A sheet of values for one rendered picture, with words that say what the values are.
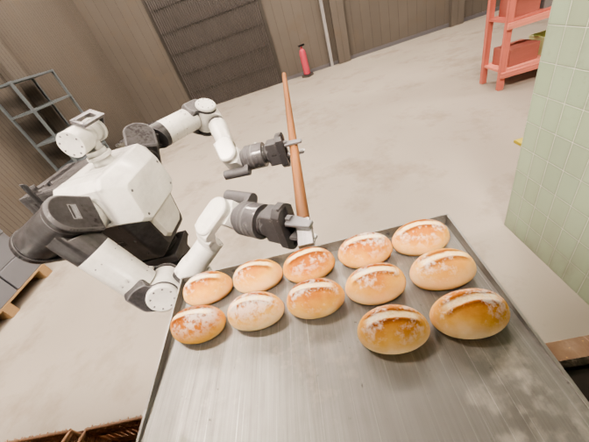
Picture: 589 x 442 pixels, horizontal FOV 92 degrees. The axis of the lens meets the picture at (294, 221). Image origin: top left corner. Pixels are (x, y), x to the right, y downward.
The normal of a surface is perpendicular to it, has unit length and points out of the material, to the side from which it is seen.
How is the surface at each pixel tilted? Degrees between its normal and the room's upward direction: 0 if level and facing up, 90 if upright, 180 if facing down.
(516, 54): 90
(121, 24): 90
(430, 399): 0
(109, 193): 86
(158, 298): 77
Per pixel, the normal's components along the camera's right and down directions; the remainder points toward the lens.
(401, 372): -0.27, -0.75
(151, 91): 0.07, 0.60
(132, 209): 0.65, 0.24
